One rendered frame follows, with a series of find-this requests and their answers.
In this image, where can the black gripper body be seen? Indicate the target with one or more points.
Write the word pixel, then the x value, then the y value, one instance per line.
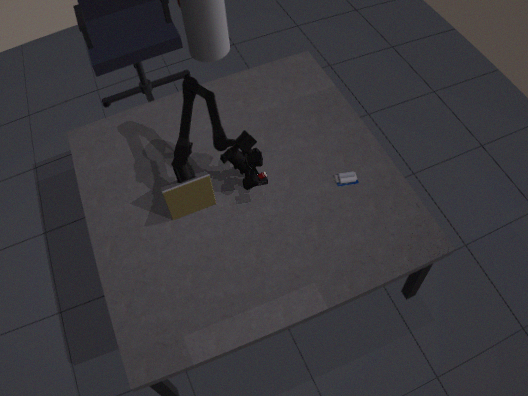
pixel 251 180

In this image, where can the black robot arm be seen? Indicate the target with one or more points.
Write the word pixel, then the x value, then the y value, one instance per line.
pixel 182 168

